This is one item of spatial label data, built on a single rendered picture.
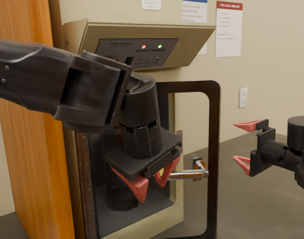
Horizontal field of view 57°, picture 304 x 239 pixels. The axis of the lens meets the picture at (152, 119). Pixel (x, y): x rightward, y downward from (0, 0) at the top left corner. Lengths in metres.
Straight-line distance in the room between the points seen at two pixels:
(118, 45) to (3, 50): 0.31
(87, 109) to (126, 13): 0.40
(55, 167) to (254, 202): 0.72
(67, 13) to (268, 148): 0.53
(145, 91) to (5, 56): 0.15
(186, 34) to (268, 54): 1.33
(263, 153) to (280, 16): 1.40
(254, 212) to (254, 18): 1.15
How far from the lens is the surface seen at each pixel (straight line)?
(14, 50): 0.28
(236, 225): 0.92
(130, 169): 0.38
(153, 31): 0.57
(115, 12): 0.65
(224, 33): 1.58
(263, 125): 0.75
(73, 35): 0.55
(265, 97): 1.97
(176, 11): 0.76
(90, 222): 0.70
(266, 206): 1.04
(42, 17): 0.49
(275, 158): 0.71
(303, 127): 0.65
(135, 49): 0.58
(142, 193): 0.42
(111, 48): 0.55
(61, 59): 0.28
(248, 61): 1.76
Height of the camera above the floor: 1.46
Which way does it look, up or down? 14 degrees down
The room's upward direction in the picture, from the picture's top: 2 degrees counter-clockwise
